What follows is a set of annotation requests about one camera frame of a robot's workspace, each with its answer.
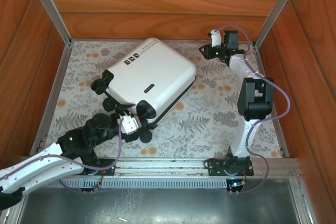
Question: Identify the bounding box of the white hard-shell suitcase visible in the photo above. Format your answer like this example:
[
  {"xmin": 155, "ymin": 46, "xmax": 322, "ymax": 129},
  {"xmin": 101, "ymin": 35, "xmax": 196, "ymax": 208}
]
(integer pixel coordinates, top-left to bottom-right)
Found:
[{"xmin": 90, "ymin": 37, "xmax": 197, "ymax": 144}]

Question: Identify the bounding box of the small controller board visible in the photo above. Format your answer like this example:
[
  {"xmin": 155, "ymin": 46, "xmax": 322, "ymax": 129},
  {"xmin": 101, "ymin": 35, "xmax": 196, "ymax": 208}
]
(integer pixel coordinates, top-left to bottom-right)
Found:
[
  {"xmin": 227, "ymin": 178, "xmax": 247, "ymax": 196},
  {"xmin": 83, "ymin": 181, "xmax": 104, "ymax": 195}
]

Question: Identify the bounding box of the floral tablecloth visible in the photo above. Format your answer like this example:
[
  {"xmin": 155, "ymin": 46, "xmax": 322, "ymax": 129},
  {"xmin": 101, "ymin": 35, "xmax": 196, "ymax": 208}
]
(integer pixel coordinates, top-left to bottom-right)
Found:
[{"xmin": 33, "ymin": 39, "xmax": 285, "ymax": 159}]

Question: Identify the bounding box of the shiny metal sheet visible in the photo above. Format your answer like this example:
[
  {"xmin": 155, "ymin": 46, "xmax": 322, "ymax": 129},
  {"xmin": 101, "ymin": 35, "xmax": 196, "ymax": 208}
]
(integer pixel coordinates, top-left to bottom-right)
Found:
[{"xmin": 15, "ymin": 186, "xmax": 302, "ymax": 224}]

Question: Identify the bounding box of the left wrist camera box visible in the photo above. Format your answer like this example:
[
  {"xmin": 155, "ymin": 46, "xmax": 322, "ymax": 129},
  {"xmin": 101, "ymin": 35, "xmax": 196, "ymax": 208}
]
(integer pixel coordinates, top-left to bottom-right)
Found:
[{"xmin": 119, "ymin": 113, "xmax": 142, "ymax": 135}]

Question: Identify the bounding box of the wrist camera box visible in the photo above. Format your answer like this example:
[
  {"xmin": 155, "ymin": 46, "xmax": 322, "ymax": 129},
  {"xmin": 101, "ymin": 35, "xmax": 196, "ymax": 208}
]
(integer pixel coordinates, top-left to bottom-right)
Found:
[
  {"xmin": 208, "ymin": 30, "xmax": 223, "ymax": 48},
  {"xmin": 119, "ymin": 113, "xmax": 142, "ymax": 135}
]

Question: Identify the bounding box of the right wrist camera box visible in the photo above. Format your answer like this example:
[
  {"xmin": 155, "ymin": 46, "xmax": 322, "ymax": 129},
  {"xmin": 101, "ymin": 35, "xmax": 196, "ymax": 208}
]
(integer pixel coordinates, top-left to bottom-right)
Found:
[{"xmin": 208, "ymin": 30, "xmax": 223, "ymax": 48}]

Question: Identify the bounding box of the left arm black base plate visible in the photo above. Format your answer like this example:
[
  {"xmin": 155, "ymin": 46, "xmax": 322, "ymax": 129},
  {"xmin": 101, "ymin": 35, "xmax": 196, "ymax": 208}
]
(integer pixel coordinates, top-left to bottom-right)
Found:
[{"xmin": 83, "ymin": 157, "xmax": 117, "ymax": 177}]

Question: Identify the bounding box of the aluminium mounting rail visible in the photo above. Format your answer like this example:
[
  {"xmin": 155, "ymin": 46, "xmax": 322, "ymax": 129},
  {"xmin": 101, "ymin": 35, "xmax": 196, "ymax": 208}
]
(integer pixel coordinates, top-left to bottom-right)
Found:
[{"xmin": 16, "ymin": 156, "xmax": 300, "ymax": 180}]

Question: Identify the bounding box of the grey slotted cable duct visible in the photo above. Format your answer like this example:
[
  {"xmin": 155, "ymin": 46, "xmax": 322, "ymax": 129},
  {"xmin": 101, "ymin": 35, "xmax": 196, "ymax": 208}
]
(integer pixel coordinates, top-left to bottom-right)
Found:
[{"xmin": 25, "ymin": 178, "xmax": 292, "ymax": 190}]

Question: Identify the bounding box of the aluminium frame post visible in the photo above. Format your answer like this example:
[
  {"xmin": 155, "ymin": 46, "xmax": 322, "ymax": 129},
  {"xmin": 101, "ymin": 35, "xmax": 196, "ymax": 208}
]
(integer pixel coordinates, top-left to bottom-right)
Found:
[
  {"xmin": 25, "ymin": 0, "xmax": 73, "ymax": 48},
  {"xmin": 252, "ymin": 0, "xmax": 306, "ymax": 49}
]

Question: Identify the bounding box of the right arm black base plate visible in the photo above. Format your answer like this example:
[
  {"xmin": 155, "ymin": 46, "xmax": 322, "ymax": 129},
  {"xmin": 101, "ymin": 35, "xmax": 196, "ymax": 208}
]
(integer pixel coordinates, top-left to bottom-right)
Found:
[{"xmin": 206, "ymin": 157, "xmax": 255, "ymax": 177}]

